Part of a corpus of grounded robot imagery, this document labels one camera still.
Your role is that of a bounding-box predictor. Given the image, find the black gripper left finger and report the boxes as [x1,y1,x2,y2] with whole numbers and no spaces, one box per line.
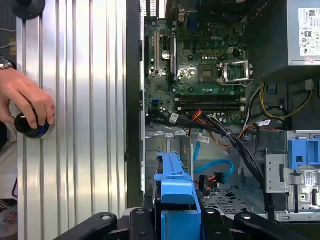
[53,207,157,240]

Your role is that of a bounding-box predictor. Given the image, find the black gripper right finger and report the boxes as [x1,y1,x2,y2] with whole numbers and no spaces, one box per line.
[204,207,309,240]

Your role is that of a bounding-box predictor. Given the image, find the hard disk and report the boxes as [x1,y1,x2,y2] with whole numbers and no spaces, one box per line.
[153,151,207,240]

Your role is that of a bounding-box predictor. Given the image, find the round black tool blue ring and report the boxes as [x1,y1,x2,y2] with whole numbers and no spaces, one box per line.
[13,111,56,140]

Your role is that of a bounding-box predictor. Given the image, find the black RAM slot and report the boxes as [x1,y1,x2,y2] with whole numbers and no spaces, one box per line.
[177,102,246,108]
[174,98,246,103]
[177,106,246,112]
[174,94,246,99]

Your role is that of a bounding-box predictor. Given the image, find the long black expansion slot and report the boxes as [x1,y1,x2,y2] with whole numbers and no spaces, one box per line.
[169,36,178,86]

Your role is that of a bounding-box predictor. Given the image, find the white expansion slot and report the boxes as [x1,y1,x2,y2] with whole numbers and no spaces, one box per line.
[154,31,161,73]

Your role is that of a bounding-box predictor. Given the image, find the person's bare hand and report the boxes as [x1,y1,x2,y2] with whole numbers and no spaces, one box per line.
[0,66,56,130]

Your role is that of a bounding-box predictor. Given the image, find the blue plastic drive latch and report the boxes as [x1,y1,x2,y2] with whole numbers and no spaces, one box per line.
[287,138,320,170]

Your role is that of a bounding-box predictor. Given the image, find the black open PC case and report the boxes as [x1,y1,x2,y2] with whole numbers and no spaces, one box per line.
[125,0,320,240]

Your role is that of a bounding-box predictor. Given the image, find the thin metal locking lever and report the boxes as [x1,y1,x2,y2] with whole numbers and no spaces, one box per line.
[220,71,254,87]

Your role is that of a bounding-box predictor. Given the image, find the CPU socket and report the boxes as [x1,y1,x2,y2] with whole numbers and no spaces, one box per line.
[197,63,221,85]

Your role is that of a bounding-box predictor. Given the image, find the green Dell motherboard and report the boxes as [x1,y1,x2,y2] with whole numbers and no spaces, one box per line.
[144,7,247,126]

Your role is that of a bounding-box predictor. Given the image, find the grey power supply unit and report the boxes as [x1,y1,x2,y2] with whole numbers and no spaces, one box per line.
[286,0,320,67]

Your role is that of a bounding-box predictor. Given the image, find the black round foot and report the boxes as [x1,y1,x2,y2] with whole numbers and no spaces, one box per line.
[11,0,47,20]

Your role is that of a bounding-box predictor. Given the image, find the black plug red orange wire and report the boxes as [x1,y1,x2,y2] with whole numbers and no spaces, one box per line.
[198,174,219,196]

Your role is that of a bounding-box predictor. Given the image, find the blue flat disk wire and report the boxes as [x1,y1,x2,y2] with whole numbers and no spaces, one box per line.
[193,139,235,185]

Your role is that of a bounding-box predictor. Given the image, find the silver metal drive bracket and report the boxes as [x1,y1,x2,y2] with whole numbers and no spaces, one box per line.
[264,147,320,222]

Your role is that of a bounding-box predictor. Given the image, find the black cable bundle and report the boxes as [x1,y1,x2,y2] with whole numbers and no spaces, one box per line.
[149,116,276,213]

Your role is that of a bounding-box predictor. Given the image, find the yellow power wires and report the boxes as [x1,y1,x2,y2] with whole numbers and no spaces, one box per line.
[259,83,314,120]

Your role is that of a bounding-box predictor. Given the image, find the metal socket cover frame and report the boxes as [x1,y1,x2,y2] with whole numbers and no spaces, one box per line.
[219,59,254,85]

